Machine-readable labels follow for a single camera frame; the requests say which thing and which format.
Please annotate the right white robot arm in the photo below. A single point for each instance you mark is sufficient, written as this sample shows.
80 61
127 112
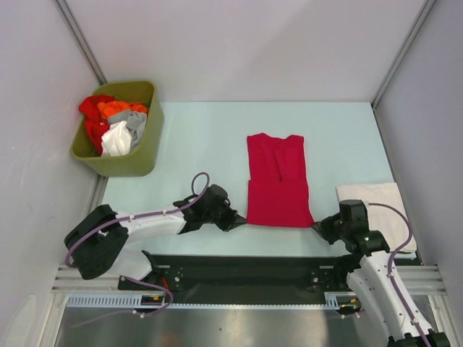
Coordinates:
370 272

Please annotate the left corner aluminium post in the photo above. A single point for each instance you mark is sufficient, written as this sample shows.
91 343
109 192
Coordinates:
65 10

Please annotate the bright red t shirt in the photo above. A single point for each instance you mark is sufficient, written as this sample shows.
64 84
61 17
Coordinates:
94 124

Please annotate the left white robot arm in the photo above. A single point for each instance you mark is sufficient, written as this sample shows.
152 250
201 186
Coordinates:
100 243

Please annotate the corner aluminium post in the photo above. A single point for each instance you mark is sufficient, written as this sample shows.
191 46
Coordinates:
410 38
65 10

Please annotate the white t shirt in bin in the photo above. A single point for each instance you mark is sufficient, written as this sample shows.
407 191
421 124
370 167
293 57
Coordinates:
117 140

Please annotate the grey t shirt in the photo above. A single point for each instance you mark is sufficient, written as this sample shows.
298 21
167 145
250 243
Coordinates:
136 122

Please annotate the right corner aluminium post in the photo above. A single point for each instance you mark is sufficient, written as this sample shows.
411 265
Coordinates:
410 38

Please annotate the white slotted cable duct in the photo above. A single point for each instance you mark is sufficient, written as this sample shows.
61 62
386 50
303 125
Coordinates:
345 303

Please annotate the crimson red t shirt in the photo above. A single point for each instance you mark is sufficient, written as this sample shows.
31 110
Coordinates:
278 191

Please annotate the orange t shirt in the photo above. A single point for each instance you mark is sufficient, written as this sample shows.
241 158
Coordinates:
111 108

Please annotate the aluminium frame rail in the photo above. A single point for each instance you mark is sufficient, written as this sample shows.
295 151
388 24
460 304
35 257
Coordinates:
69 281
422 280

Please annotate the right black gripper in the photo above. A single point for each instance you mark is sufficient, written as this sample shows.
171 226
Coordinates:
323 228

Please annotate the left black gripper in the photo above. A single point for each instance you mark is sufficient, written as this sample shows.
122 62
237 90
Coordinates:
231 218

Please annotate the left aluminium frame rail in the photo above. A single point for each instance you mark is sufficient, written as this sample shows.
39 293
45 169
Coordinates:
69 281

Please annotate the right aluminium frame rail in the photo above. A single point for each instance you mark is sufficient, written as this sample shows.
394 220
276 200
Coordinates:
422 280

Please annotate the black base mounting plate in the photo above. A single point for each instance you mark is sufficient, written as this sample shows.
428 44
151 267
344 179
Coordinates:
255 279

